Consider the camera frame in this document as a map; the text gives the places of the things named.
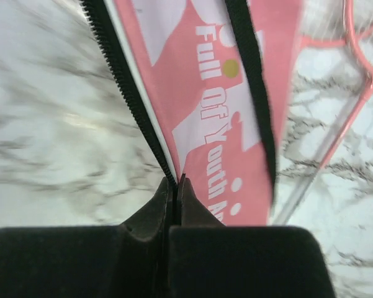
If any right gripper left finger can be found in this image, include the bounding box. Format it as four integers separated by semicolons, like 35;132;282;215
0;179;173;297

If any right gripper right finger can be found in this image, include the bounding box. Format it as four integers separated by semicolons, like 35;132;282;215
169;177;335;297

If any pink racket cover bag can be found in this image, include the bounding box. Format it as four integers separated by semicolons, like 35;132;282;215
81;1;302;225

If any pink badminton racket front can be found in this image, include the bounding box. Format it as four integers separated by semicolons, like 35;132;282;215
271;1;373;225

